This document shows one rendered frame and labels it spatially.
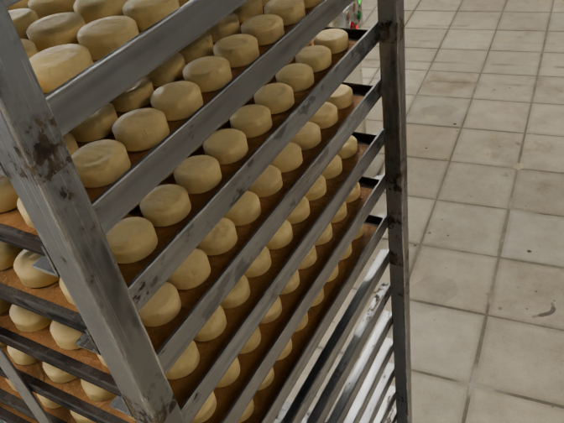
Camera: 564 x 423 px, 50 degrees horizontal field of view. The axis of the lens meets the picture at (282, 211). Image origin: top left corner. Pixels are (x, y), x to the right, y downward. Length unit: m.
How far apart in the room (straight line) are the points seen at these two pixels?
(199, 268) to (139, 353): 0.18
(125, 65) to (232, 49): 0.22
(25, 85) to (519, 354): 1.94
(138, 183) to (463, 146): 2.64
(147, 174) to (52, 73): 0.11
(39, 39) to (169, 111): 0.13
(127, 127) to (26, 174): 0.19
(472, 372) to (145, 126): 1.68
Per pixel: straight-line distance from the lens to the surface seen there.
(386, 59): 0.94
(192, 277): 0.66
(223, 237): 0.69
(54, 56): 0.51
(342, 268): 1.04
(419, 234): 2.54
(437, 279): 2.36
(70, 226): 0.42
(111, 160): 0.53
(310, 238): 0.82
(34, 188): 0.40
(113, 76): 0.47
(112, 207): 0.49
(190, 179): 0.64
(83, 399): 0.74
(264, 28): 0.72
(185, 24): 0.53
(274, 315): 0.85
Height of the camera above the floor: 1.68
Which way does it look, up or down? 38 degrees down
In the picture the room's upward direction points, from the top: 10 degrees counter-clockwise
